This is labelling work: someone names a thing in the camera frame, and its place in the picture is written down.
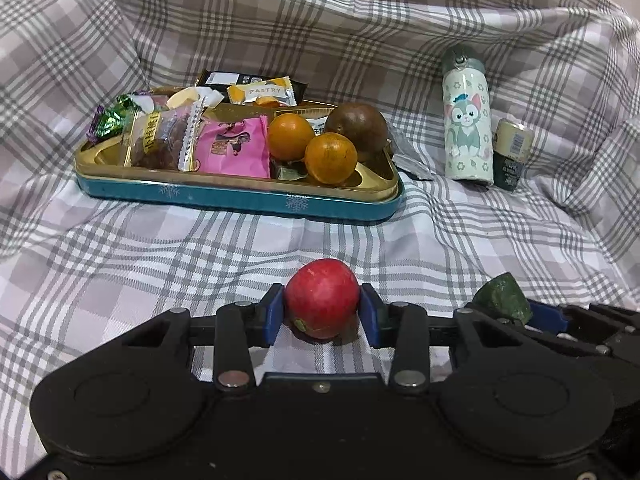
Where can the clear dried fruit packet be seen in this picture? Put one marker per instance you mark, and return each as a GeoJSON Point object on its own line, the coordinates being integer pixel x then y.
{"type": "Point", "coordinates": [164, 139]}

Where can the brown passion fruit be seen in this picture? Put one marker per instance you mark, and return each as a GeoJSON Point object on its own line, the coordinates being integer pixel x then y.
{"type": "Point", "coordinates": [362, 124]}

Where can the green beverage can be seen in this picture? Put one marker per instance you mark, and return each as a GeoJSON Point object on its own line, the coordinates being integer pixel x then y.
{"type": "Point", "coordinates": [512, 144]}

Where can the pink snack packet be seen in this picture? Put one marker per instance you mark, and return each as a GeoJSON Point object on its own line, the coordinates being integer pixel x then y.
{"type": "Point", "coordinates": [234, 148]}

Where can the right small orange in tin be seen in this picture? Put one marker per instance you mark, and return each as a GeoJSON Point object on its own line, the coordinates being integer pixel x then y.
{"type": "Point", "coordinates": [330, 158]}

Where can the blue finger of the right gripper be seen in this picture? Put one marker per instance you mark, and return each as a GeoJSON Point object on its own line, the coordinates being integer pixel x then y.
{"type": "Point", "coordinates": [550, 340]}
{"type": "Point", "coordinates": [556, 319]}

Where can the teal gold snack tin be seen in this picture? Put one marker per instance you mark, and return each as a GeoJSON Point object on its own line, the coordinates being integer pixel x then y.
{"type": "Point", "coordinates": [371, 193]}

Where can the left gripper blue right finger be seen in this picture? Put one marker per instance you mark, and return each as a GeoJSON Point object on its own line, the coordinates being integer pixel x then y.
{"type": "Point", "coordinates": [404, 328]}

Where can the green candy wrapper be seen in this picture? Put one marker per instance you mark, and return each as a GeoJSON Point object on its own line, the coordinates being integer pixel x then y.
{"type": "Point", "coordinates": [108, 121]}

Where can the yellow pastry packet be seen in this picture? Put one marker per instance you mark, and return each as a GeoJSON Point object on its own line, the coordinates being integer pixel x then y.
{"type": "Point", "coordinates": [274, 92]}

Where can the white cartoon cat bottle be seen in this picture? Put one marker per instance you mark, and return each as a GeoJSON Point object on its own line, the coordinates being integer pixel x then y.
{"type": "Point", "coordinates": [468, 136]}

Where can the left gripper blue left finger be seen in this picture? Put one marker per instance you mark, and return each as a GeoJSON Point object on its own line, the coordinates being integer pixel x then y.
{"type": "Point", "coordinates": [239, 327]}

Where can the cucumber piece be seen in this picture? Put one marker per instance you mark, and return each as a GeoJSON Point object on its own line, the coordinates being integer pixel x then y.
{"type": "Point", "coordinates": [502, 297]}

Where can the black snack packet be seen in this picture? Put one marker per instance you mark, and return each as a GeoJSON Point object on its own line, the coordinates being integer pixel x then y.
{"type": "Point", "coordinates": [220, 81]}

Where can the left small orange in tin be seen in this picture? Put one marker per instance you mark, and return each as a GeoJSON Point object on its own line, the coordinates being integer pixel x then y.
{"type": "Point", "coordinates": [288, 136]}

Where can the red radish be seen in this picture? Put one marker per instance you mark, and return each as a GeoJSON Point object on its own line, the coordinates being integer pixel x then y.
{"type": "Point", "coordinates": [322, 298]}

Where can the small orange in tin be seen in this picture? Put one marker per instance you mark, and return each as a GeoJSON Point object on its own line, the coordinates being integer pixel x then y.
{"type": "Point", "coordinates": [288, 136]}
{"type": "Point", "coordinates": [330, 158]}

